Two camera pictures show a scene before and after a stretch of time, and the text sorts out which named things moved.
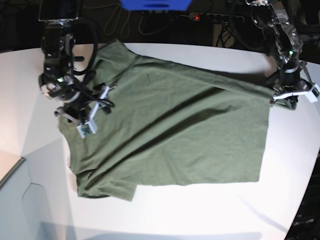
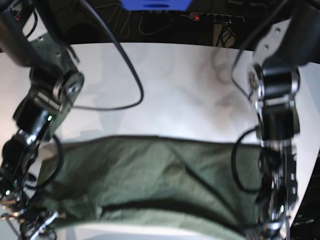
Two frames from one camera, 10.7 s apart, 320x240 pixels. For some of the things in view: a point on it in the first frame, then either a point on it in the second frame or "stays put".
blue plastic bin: [156, 5] stays put
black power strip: [213, 17] stays put
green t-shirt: [169, 123] to [177, 182]
